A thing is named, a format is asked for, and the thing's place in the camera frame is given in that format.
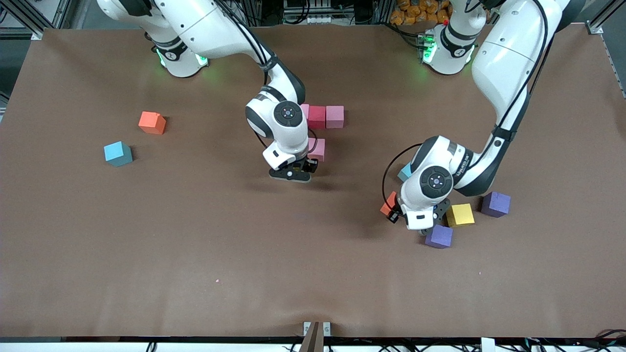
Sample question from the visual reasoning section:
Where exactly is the orange foam block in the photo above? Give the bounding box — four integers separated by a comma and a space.
138, 111, 167, 135
380, 191, 398, 217

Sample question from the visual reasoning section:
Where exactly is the purple foam block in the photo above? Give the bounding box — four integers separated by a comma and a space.
425, 225, 454, 249
481, 191, 512, 218

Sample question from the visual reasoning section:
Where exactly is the yellow foam block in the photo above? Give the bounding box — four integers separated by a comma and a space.
446, 203, 475, 228

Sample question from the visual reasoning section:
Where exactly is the brown table mat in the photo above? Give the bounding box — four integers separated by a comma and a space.
0, 24, 626, 339

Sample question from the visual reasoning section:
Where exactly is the black equipment rack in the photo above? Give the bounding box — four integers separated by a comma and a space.
281, 0, 392, 26

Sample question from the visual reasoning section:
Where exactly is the bag of orange objects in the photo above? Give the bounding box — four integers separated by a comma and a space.
390, 0, 453, 26

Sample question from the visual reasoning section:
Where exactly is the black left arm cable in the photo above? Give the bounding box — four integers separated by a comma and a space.
382, 0, 556, 220

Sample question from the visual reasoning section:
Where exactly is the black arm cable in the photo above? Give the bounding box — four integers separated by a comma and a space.
215, 0, 319, 167
382, 0, 556, 220

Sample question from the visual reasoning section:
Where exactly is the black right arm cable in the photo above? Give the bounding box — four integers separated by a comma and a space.
215, 0, 319, 167

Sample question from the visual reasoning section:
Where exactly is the aluminium frame profile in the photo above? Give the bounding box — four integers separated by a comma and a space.
0, 0, 74, 41
587, 0, 626, 35

